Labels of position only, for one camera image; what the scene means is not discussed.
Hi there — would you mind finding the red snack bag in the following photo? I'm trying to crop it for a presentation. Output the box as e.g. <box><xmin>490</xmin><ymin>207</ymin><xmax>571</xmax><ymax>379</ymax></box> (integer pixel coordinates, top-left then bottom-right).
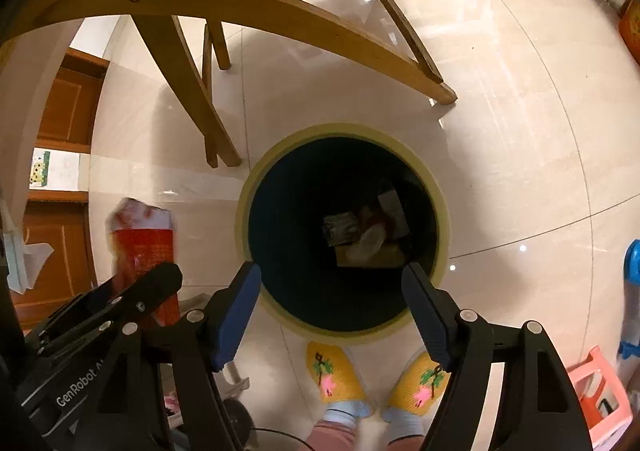
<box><xmin>105</xmin><ymin>196</ymin><xmax>182</xmax><ymax>328</ymax></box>

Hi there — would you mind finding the round black trash bin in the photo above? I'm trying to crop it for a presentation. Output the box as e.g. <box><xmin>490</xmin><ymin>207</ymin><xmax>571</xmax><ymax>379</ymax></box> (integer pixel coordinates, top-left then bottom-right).
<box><xmin>236</xmin><ymin>123</ymin><xmax>450</xmax><ymax>345</ymax></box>

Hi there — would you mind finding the pink plastic stool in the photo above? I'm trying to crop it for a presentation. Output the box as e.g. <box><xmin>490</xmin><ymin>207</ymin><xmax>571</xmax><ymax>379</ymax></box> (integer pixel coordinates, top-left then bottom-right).
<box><xmin>568</xmin><ymin>346</ymin><xmax>634</xmax><ymax>450</ymax></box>

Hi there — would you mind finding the blue plastic stool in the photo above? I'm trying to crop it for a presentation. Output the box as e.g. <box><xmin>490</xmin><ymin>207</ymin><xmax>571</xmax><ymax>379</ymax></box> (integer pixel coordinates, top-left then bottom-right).
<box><xmin>618</xmin><ymin>239</ymin><xmax>640</xmax><ymax>360</ymax></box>

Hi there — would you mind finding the right yellow slipper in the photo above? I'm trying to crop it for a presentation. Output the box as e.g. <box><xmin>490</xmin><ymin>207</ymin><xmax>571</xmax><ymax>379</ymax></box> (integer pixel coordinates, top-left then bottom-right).
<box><xmin>382</xmin><ymin>349</ymin><xmax>450</xmax><ymax>423</ymax></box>

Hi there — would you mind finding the yellow slipper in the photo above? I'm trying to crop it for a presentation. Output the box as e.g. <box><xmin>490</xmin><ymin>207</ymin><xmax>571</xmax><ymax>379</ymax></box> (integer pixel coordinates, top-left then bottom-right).
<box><xmin>306</xmin><ymin>341</ymin><xmax>374</xmax><ymax>419</ymax></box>
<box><xmin>382</xmin><ymin>349</ymin><xmax>450</xmax><ymax>423</ymax></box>

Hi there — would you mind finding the right pink trouser leg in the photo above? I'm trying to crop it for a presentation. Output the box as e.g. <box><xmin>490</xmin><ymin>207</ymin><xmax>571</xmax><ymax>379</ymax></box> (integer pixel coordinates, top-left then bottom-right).
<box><xmin>385</xmin><ymin>435</ymin><xmax>424</xmax><ymax>451</ymax></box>

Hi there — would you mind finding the pink trouser leg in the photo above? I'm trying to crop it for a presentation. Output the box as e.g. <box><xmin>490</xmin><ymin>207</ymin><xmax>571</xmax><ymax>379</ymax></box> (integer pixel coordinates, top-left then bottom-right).
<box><xmin>306</xmin><ymin>421</ymin><xmax>356</xmax><ymax>451</ymax></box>
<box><xmin>385</xmin><ymin>435</ymin><xmax>424</xmax><ymax>451</ymax></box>

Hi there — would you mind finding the left yellow slipper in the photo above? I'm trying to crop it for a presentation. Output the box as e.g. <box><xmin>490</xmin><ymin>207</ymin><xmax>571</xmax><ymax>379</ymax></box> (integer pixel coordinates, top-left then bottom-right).
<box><xmin>306</xmin><ymin>341</ymin><xmax>374</xmax><ymax>419</ymax></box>

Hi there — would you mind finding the left pink trouser leg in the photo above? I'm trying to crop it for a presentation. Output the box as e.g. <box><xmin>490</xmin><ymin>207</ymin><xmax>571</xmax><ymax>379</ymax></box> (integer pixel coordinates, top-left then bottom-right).
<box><xmin>306</xmin><ymin>421</ymin><xmax>356</xmax><ymax>451</ymax></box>

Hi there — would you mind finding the wooden door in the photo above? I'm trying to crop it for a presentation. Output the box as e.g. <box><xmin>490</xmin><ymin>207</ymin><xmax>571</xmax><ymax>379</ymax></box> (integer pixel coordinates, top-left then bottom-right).
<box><xmin>11</xmin><ymin>48</ymin><xmax>108</xmax><ymax>332</ymax></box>

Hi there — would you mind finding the wooden chair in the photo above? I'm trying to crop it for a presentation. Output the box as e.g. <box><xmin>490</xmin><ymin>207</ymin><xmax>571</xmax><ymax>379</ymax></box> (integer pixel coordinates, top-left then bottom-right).
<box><xmin>1</xmin><ymin>0</ymin><xmax>457</xmax><ymax>167</ymax></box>

